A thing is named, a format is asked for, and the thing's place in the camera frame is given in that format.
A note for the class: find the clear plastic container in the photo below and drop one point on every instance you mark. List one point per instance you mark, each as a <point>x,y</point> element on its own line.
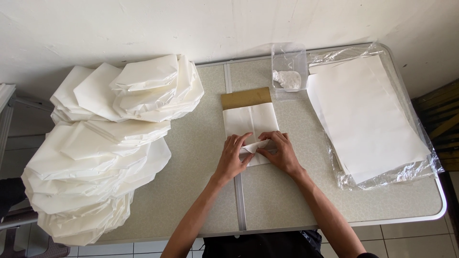
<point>289,57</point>

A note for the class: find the person's right hand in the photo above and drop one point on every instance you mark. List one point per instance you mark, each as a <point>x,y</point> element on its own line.
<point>283,154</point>

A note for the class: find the white glue paste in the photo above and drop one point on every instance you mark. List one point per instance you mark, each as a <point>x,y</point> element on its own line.
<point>288,79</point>

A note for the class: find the pile of finished paper bags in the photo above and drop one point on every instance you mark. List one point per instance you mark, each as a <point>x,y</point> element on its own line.
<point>100,154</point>

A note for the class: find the dark chair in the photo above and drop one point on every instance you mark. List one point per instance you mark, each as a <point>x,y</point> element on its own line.
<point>14,215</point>

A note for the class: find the person's black clothing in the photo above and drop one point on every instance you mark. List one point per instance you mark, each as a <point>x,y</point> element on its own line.
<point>261,245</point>

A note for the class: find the brown cardboard template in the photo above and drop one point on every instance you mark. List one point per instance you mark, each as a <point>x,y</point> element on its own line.
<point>246,97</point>

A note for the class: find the stack of flat white sheets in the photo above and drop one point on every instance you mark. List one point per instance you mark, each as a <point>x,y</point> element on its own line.
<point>365,118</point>

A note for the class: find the wooden crate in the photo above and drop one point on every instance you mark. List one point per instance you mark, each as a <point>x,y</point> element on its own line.
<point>439,118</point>

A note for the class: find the person's left hand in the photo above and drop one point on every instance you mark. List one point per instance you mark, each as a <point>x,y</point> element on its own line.
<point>231,157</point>

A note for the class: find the clear plastic wrap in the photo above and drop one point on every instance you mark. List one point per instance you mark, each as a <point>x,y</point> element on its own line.
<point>425,157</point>

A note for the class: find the grey metal rack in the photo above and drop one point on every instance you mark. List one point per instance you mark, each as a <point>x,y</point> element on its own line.
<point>7,114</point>

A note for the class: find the white paper bag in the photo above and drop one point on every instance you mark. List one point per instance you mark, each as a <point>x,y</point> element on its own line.
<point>250,120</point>

